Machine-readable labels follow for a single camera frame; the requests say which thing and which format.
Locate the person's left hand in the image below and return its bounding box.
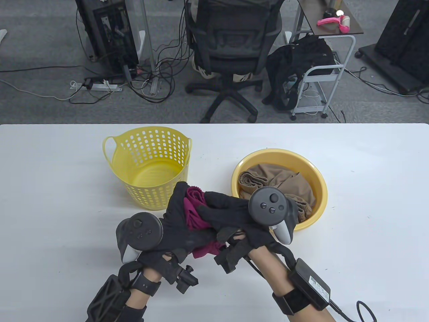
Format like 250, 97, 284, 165
137, 181, 222, 269

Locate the person's right hand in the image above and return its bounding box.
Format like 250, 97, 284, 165
196, 191, 299, 266

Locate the maroon cloth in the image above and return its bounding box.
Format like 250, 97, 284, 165
183, 186, 226, 259

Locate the person's left forearm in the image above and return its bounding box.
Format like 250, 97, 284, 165
126, 268, 162, 322

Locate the person's right forearm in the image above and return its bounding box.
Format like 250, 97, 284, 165
247, 246, 336, 322

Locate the yellow perforated plastic basket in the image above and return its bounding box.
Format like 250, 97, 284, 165
102, 126, 193, 211

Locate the dark grey left controller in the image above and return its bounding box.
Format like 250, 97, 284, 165
116, 212, 164, 264

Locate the dark grey controller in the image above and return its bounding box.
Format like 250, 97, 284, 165
116, 212, 164, 264
248, 187, 297, 245

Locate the dark grey right controller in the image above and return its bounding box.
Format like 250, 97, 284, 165
248, 187, 297, 245

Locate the brown cloth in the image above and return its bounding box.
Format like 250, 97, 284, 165
238, 163, 316, 223

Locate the yellow plastic basin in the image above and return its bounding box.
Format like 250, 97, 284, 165
231, 148, 328, 232

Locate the white power strip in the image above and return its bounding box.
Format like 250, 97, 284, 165
70, 80, 123, 92

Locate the black backpack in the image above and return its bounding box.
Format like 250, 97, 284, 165
262, 34, 336, 111

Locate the black office chair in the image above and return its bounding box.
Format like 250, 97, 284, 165
185, 0, 286, 124

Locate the white rolling cart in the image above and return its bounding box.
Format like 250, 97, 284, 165
290, 0, 364, 121

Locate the black computer tower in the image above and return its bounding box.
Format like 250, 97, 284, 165
75, 0, 140, 80

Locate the pink tool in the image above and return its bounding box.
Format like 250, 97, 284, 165
317, 15, 351, 33

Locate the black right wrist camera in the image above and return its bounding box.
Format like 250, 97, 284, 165
214, 239, 256, 274

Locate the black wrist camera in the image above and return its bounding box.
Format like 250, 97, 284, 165
164, 258, 198, 294
214, 239, 256, 274

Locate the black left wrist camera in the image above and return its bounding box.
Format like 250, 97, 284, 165
164, 258, 198, 294

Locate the black left wrist strap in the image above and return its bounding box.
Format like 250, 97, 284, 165
130, 271, 161, 296

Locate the black box on forearm strap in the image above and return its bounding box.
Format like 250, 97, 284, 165
287, 258, 332, 311

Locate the black left forearm mount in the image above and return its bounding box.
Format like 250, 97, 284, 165
86, 261, 148, 322

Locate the tangle of black floor cables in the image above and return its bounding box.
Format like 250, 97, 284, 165
69, 0, 195, 105

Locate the black cable of forearm box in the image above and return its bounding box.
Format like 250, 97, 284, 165
330, 300, 378, 322

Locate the white floor cable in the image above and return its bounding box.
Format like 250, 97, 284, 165
0, 79, 73, 101

